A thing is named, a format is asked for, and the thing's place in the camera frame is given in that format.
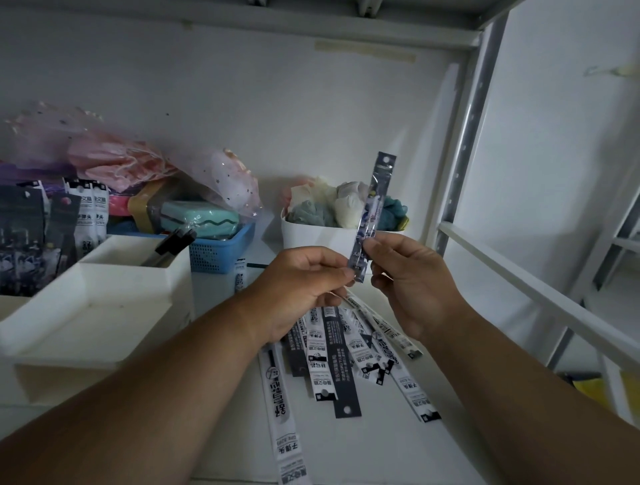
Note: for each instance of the person's right hand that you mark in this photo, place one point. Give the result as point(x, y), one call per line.
point(425, 290)

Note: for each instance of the person's right thumb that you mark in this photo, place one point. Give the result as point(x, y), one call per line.
point(384, 285)

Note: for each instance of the person's left thumb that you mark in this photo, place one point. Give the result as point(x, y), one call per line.
point(336, 294)

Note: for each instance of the person's right forearm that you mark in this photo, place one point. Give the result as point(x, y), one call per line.
point(525, 409)

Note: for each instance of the bundle of pastel cloths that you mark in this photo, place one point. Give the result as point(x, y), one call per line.
point(330, 202)

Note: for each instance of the brown tape roll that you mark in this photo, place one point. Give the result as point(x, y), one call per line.
point(145, 207)

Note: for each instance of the person's left forearm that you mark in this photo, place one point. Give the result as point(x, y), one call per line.
point(150, 399)

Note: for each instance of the black pens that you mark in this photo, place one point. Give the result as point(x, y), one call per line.
point(172, 242)

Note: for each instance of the bunch of refill packets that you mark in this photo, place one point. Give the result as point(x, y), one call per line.
point(345, 354)

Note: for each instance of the small white packet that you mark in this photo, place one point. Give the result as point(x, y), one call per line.
point(240, 275)

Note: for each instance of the blue plastic basket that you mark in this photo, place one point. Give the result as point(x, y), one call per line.
point(220, 250)

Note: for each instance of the yellow item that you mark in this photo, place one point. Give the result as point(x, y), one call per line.
point(597, 388)

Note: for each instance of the white upper shelf board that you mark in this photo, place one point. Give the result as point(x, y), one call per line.
point(325, 20)

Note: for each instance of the dark patterned pen refill packet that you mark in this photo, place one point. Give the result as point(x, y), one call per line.
point(376, 200)

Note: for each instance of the row of standing stationery packets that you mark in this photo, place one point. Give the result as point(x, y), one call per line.
point(45, 230)

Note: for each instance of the white shelf rail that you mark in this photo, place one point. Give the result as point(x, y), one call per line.
point(540, 300)

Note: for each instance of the white square container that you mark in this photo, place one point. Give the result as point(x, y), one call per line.
point(315, 242)

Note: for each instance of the person's left hand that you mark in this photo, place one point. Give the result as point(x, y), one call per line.
point(295, 290)

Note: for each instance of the white stepped organizer box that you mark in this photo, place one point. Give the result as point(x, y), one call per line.
point(95, 320)

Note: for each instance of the long white refill packet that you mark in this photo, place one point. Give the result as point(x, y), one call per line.
point(282, 424)

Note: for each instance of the white metal shelf upright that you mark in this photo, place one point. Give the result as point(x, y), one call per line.
point(465, 135)

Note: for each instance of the pink glitter mesh bag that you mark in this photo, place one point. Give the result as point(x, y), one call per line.
point(150, 160)

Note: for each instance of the teal case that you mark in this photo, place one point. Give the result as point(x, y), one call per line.
point(200, 217)

